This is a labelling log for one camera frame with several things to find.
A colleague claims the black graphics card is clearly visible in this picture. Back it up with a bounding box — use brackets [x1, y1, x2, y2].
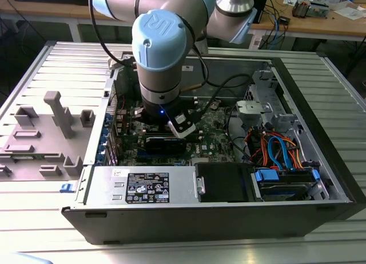
[144, 135, 188, 156]

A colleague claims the green motherboard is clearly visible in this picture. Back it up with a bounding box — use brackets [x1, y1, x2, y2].
[114, 97, 240, 166]

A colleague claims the silver power supply unit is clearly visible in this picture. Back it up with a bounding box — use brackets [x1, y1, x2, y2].
[85, 165, 198, 205]

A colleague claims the silver disk bay cage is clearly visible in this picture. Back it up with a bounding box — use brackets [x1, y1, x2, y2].
[236, 69, 297, 133]

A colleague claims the blue plastic latch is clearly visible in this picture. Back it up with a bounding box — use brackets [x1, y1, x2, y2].
[59, 182, 77, 194]

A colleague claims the grey parts rack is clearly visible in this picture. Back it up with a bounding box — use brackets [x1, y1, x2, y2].
[0, 91, 96, 182]

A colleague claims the black PC case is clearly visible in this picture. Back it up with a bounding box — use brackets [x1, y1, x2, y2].
[61, 51, 366, 246]

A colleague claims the hard disk in blue carrier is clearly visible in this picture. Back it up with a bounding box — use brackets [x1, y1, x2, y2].
[252, 167, 321, 202]

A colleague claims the black upright box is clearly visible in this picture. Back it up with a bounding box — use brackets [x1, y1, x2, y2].
[253, 0, 270, 24]

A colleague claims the wooden desk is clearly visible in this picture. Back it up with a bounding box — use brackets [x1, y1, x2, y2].
[0, 0, 366, 43]

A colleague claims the copper heatsink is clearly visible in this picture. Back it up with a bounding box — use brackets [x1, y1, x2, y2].
[291, 0, 312, 19]

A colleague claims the grey electronic component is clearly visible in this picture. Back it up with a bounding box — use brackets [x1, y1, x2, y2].
[309, 0, 330, 19]

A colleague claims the white paper sheet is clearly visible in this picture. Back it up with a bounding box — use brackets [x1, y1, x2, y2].
[333, 6, 366, 21]

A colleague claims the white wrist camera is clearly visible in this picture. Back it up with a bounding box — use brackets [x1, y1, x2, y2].
[167, 113, 197, 139]

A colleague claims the orange wire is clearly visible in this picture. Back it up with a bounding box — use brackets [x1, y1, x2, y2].
[281, 134, 306, 170]
[245, 127, 271, 165]

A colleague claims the blue wire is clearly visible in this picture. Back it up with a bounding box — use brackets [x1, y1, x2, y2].
[266, 134, 297, 172]

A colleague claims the blue network cable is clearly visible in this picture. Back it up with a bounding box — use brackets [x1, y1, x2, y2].
[273, 12, 284, 49]

